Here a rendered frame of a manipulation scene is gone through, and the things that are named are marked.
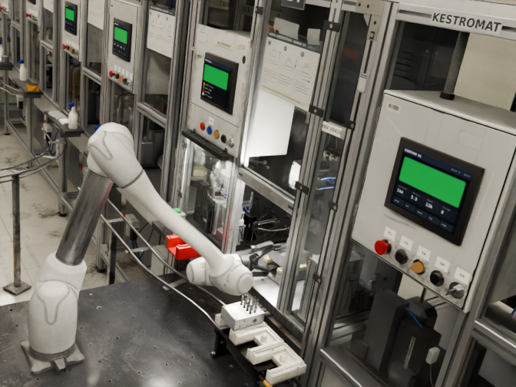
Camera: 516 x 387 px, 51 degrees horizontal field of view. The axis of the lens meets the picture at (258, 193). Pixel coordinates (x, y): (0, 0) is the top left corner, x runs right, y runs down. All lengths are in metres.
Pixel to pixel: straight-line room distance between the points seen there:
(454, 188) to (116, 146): 1.03
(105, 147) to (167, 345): 0.83
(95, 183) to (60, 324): 0.50
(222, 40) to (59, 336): 1.26
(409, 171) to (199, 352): 1.13
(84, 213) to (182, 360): 0.65
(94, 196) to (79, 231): 0.15
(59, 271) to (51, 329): 0.23
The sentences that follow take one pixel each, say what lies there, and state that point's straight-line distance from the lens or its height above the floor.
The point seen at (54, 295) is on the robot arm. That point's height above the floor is 0.95.
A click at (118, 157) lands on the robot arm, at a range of 1.77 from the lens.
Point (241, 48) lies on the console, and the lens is 2.10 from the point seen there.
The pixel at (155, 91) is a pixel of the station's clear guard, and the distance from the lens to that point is 2.87.
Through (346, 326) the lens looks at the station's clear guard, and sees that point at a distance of 1.81.
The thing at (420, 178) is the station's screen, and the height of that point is 1.62.
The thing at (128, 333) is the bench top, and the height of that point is 0.68.
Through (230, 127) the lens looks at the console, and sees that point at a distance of 2.16.
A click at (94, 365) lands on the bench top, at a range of 2.09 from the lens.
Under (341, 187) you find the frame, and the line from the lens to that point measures 1.68.
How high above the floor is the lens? 2.02
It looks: 21 degrees down
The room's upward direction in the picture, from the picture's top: 9 degrees clockwise
